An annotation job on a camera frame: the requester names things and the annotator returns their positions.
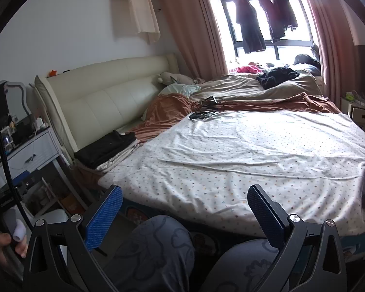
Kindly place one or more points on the cream leather headboard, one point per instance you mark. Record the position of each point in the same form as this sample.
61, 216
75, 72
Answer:
103, 97

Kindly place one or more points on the beige plush toy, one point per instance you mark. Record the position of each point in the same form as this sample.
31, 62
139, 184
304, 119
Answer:
173, 77

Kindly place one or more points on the orange box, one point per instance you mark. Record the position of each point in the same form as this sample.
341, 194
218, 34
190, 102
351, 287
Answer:
71, 203

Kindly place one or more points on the floral white bed sheet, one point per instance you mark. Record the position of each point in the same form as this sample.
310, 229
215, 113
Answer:
246, 158

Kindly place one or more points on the small orange toy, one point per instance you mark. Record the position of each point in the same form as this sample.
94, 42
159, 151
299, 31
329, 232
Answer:
53, 73

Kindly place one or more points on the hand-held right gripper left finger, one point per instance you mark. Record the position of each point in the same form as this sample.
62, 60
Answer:
105, 219

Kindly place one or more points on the green packet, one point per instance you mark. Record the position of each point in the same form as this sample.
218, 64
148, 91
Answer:
349, 96

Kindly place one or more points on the dark framed window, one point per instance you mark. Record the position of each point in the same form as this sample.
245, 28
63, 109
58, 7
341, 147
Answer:
292, 53

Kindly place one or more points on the beige hanging cloth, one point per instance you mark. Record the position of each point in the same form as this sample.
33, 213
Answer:
143, 12

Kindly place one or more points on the orange-brown blanket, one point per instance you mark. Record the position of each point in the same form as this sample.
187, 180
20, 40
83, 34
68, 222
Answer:
164, 112

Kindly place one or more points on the black clothes pile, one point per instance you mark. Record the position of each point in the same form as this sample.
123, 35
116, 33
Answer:
276, 76

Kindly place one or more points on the black button jacket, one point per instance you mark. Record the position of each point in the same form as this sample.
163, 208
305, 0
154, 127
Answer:
106, 149

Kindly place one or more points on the pink clothes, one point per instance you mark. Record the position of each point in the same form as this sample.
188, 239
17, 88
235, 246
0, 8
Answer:
248, 68

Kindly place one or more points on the pale pillow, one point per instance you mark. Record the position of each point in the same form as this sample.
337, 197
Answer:
179, 89

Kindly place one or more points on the beige duvet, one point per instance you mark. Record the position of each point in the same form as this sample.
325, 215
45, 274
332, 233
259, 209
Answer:
231, 85

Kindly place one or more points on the pink curtain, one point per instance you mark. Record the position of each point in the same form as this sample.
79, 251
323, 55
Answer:
191, 21
331, 36

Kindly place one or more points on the person's left hand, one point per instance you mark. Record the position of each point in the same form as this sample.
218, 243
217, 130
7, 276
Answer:
3, 241

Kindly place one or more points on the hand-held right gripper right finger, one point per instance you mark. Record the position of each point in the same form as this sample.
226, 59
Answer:
266, 216

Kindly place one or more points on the white dresser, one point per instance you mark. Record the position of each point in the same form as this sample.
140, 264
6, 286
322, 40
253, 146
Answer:
33, 152

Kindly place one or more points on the dark hanging garment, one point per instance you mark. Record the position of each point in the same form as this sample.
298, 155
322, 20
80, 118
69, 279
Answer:
276, 15
249, 27

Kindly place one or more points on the white framed mirror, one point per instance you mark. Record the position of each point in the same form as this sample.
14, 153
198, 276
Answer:
0, 100

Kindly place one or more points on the cream bed pad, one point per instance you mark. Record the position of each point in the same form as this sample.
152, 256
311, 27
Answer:
115, 161

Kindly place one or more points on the person's left leg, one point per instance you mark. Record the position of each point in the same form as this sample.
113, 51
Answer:
152, 249

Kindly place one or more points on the white nightstand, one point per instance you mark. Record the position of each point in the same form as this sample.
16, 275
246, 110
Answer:
359, 115

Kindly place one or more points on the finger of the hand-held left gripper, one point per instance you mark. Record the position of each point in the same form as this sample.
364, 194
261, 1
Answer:
26, 182

